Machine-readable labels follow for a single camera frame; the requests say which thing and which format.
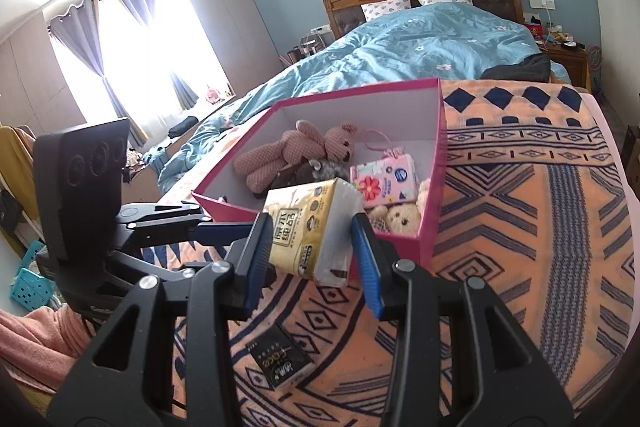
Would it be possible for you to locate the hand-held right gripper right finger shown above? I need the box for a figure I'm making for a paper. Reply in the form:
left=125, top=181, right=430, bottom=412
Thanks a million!
left=350, top=212, right=576, bottom=427

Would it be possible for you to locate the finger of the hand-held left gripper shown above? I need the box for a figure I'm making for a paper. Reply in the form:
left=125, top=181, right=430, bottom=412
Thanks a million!
left=107, top=222, right=257, bottom=281
left=117, top=201, right=215, bottom=234

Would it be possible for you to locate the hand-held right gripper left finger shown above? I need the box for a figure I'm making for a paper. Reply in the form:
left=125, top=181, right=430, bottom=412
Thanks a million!
left=45, top=209, right=278, bottom=427

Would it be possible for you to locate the yellow tissue pack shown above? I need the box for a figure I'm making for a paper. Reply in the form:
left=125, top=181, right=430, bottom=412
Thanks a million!
left=262, top=178, right=365, bottom=290

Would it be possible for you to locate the beige fluffy teddy bear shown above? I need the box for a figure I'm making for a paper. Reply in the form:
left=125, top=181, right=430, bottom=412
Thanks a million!
left=367, top=179, right=432, bottom=238

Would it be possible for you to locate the pink crocheted teddy bear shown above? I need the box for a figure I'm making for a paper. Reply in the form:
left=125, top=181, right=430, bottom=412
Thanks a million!
left=233, top=119, right=357, bottom=190

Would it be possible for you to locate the pink floral tissue pack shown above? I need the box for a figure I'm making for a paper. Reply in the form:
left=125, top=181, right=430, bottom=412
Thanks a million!
left=350, top=153, right=421, bottom=208

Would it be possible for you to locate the pink cardboard box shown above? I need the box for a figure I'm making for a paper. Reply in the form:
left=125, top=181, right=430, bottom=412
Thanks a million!
left=191, top=77, right=448, bottom=268

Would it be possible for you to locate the yellow garment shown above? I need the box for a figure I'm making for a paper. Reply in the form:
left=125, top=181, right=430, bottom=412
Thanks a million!
left=0, top=124, right=38, bottom=208

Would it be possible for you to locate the black cloth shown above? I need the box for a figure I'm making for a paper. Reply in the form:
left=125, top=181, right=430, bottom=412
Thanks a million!
left=167, top=116, right=200, bottom=138

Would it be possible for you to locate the brown and white plush toy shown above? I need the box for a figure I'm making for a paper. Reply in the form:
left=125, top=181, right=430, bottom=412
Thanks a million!
left=252, top=157, right=351, bottom=200

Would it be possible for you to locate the black packet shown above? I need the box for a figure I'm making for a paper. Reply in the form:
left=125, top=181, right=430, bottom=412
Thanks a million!
left=247, top=324, right=313, bottom=390

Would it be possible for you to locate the teal plastic basket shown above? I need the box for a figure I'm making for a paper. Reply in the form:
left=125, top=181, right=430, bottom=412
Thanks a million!
left=10, top=239, right=56, bottom=313

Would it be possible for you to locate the orange patterned blanket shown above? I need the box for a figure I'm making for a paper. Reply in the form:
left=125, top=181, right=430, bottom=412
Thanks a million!
left=140, top=79, right=640, bottom=427

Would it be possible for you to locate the blue grey curtain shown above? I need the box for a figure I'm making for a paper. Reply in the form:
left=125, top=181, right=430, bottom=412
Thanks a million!
left=109, top=0, right=201, bottom=110
left=47, top=0, right=148, bottom=145

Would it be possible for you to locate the cluttered nightstand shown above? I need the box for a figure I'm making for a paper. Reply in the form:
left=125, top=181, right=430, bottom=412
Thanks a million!
left=280, top=32, right=333, bottom=68

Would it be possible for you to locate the blue floral duvet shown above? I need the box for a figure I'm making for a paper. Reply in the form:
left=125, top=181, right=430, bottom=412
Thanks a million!
left=157, top=2, right=546, bottom=192

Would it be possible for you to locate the dark cloth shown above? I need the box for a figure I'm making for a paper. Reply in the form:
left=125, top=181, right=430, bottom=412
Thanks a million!
left=482, top=53, right=552, bottom=82

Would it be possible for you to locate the wooden nightstand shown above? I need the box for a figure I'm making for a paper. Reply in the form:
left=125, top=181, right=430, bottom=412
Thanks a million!
left=522, top=19, right=591, bottom=88

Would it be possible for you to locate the pink racket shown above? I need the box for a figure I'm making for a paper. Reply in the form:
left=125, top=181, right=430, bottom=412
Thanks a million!
left=585, top=42, right=606, bottom=98

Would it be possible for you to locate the pink cord loop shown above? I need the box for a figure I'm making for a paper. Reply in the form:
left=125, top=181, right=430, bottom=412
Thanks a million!
left=362, top=129, right=406, bottom=158

